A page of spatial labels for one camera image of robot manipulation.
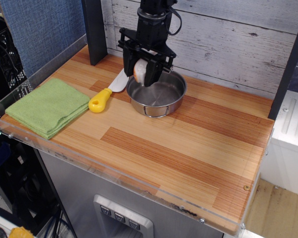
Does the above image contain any clear acrylic table guard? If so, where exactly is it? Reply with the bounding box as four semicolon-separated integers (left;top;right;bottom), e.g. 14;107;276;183
0;34;274;236

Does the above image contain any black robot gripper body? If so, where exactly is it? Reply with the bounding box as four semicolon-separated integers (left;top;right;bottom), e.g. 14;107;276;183
118;15;177;73

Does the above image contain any folded green cloth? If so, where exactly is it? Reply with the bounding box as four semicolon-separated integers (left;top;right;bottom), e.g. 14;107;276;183
5;78;89;139

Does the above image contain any yellow handled toy knife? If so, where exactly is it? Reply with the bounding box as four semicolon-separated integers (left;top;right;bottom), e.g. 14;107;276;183
88;69;129;113

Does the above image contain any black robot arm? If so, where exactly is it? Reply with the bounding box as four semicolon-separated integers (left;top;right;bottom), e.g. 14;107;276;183
118;0;177;87

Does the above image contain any black plastic crate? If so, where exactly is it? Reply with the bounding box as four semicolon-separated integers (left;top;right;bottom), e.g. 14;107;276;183
0;28;33;98

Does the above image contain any blue fabric partition panel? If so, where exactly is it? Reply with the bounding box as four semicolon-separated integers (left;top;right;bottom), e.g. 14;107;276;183
0;0;86;77

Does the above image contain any dark right vertical post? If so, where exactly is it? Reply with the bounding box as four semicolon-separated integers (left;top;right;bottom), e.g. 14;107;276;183
268;34;298;120

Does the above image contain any yellow object at bottom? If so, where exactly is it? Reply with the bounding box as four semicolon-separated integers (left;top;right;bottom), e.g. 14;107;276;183
8;227;34;238

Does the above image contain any round metal pot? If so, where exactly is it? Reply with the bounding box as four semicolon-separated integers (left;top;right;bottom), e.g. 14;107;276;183
126;71;187;118

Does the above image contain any silver dispenser button panel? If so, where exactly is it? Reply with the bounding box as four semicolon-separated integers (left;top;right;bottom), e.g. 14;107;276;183
93;194;154;238

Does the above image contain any dark vertical post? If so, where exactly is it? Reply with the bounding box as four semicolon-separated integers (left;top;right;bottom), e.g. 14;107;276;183
268;34;298;120
81;0;108;65

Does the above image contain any white aluminium side block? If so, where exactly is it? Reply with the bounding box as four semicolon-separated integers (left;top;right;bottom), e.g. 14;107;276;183
260;91;298;194

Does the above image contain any dark left vertical post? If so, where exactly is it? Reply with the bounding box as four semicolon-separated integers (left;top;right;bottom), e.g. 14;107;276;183
81;0;108;65

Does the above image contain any stainless toy fridge cabinet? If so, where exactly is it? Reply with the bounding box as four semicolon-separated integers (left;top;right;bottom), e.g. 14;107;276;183
40;152;223;238

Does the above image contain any white toy sushi piece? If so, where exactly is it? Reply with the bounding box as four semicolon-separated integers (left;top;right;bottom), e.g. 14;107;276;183
133;58;153;86

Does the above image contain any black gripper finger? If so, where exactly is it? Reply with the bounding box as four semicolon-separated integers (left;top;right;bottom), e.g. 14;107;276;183
144;59;164;87
123;47;140;76

